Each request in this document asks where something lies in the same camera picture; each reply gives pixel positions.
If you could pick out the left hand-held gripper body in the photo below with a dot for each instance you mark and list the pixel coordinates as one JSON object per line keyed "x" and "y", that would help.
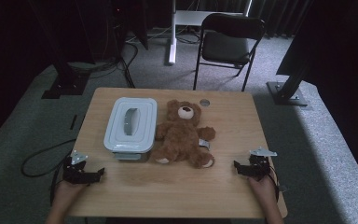
{"x": 74, "y": 174}

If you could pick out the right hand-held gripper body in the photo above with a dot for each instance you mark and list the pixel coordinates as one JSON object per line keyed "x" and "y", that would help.
{"x": 259, "y": 166}

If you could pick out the brown transparent storage box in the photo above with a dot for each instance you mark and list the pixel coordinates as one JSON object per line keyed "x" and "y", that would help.
{"x": 127, "y": 156}

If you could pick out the pale blue box lid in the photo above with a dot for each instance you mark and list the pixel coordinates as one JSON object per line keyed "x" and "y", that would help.
{"x": 130, "y": 124}

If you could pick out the brown teddy bear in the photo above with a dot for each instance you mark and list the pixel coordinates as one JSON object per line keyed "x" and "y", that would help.
{"x": 180, "y": 137}

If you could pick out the person's left hand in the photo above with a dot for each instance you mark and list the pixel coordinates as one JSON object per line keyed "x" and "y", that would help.
{"x": 68, "y": 191}

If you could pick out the person's right hand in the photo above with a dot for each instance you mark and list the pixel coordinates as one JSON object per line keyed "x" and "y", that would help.
{"x": 262, "y": 188}

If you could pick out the grey tape piece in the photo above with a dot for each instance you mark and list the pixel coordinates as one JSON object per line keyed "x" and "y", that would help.
{"x": 282, "y": 188}

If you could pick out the small black floor strip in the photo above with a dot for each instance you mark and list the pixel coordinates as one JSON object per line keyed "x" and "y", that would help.
{"x": 73, "y": 122}

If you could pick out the grey round table grommet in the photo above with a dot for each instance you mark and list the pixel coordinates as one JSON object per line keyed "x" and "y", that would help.
{"x": 204, "y": 102}

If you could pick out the black folding chair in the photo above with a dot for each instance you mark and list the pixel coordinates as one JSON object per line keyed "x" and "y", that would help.
{"x": 225, "y": 46}

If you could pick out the black stand with base plate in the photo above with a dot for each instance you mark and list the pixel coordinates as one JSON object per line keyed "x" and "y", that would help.
{"x": 66, "y": 84}
{"x": 287, "y": 93}

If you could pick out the white desk frame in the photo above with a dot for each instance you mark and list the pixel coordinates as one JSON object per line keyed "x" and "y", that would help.
{"x": 172, "y": 37}

